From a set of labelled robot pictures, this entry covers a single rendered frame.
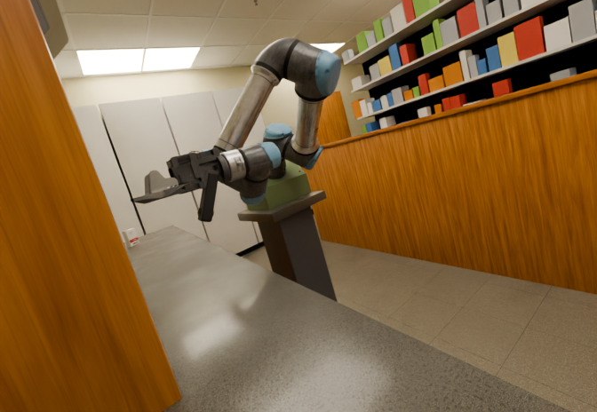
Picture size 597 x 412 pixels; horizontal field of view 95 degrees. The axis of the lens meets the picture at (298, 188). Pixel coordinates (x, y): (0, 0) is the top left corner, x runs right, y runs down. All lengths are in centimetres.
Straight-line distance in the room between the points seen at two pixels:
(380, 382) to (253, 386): 13
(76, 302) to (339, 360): 26
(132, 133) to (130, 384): 332
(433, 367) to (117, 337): 29
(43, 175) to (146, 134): 328
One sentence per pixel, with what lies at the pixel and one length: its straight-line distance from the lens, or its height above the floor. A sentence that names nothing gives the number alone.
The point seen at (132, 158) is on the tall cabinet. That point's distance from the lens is 354.
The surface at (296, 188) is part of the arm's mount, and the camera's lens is 132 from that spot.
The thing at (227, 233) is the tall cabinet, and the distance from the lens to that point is 372.
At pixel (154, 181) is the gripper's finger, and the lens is 61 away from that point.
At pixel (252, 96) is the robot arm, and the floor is 134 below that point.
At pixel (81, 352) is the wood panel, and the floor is 104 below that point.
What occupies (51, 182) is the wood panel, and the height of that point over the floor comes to 119.
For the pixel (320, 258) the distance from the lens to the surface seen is 139.
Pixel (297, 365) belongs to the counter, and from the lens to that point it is 35.
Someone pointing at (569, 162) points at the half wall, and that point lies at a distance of 194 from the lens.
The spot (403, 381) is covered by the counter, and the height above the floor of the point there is 94.
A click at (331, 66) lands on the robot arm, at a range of 84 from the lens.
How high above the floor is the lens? 116
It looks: 8 degrees down
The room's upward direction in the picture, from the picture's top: 16 degrees counter-clockwise
